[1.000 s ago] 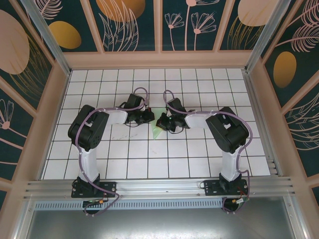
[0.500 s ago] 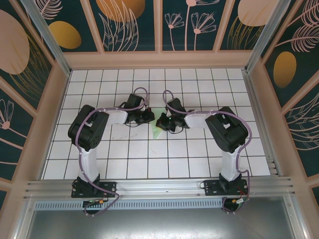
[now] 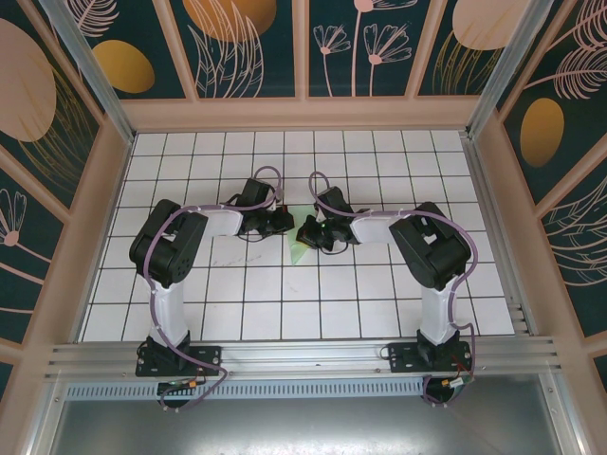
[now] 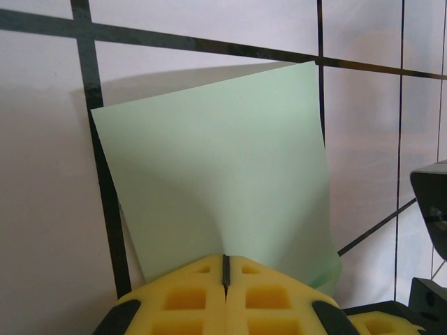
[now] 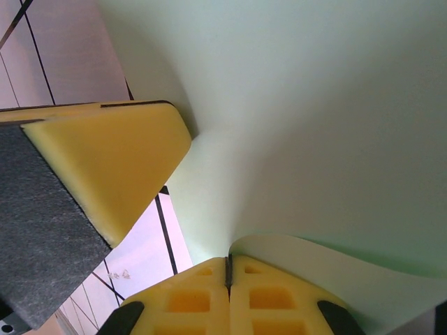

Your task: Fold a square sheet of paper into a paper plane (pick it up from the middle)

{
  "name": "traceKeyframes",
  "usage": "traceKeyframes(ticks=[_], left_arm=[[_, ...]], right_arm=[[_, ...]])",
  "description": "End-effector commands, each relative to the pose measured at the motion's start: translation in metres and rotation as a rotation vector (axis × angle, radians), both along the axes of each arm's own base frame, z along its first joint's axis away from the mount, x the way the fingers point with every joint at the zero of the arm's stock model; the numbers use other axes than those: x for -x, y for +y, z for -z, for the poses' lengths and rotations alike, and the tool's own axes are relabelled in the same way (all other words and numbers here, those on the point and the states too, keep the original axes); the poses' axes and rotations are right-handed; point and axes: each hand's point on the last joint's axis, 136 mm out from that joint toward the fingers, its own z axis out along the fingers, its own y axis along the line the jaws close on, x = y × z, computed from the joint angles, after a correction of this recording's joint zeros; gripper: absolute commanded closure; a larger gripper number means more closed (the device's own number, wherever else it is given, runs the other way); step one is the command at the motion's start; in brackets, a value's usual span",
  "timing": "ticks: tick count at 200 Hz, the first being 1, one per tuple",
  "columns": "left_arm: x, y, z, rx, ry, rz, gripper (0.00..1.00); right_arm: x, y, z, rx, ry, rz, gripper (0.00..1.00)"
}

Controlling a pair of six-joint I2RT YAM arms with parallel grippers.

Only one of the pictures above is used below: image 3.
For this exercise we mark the aluminium frame post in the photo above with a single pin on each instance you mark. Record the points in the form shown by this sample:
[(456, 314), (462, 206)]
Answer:
[(85, 66), (502, 71)]

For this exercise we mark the light green cloth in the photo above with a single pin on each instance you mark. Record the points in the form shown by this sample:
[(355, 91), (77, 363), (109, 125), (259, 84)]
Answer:
[(298, 253)]

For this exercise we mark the small circuit board with connector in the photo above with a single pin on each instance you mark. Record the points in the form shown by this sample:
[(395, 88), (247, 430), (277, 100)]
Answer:
[(457, 383), (182, 385)]

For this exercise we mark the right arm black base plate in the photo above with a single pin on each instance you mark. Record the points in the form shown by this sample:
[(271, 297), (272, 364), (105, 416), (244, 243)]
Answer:
[(403, 355)]

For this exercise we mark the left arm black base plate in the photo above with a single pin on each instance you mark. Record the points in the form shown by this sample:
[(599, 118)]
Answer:
[(208, 355)]

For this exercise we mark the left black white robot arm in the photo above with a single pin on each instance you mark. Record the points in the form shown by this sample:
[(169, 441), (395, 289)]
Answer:
[(166, 246)]

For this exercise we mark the long aluminium mounting rail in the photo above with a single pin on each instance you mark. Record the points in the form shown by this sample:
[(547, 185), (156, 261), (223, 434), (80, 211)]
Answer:
[(303, 355)]

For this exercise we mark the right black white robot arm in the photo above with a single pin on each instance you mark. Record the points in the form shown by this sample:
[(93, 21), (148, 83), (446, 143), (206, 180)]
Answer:
[(427, 251)]

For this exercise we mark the aluminium side rail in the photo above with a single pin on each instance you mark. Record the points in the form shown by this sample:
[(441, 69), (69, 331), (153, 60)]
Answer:
[(498, 237)]

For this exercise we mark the grey metal sheet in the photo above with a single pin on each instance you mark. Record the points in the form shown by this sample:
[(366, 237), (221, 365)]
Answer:
[(303, 426)]

